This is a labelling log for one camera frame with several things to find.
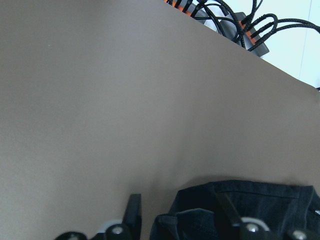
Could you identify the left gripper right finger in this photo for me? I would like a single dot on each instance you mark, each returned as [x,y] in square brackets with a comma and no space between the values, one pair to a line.
[225,211]

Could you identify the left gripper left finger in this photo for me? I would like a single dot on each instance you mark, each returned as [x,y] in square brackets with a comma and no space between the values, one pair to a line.
[133,216]

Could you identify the black graphic t-shirt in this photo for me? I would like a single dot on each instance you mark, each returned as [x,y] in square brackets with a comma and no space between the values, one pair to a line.
[192,215]

